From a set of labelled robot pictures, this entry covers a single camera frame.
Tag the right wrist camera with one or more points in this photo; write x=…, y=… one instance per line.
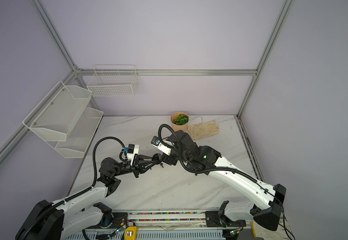
x=164, y=146

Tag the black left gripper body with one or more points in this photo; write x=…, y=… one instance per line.
x=136, y=169

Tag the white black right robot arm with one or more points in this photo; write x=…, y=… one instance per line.
x=265, y=205

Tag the white wire basket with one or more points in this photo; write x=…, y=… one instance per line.
x=113, y=81

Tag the black round charging case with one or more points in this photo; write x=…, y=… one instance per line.
x=157, y=158

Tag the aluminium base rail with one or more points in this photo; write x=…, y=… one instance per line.
x=211, y=219

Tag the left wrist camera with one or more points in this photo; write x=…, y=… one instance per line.
x=131, y=152

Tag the yellow tag box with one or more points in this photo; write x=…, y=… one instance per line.
x=130, y=233

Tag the white mesh lower shelf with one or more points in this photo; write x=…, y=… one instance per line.
x=81, y=136

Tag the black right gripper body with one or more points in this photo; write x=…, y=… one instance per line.
x=173, y=159

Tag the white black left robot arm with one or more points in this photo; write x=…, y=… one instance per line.
x=62, y=218

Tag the orange pot with green plant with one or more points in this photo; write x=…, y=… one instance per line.
x=179, y=121

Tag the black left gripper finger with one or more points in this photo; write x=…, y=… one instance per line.
x=146, y=159
x=144, y=165

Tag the white mesh upper shelf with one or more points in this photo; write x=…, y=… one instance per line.
x=54, y=118

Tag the white mesh shelf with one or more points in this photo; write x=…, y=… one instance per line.
x=81, y=136
x=54, y=118

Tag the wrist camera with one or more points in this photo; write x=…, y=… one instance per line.
x=131, y=152
x=164, y=146

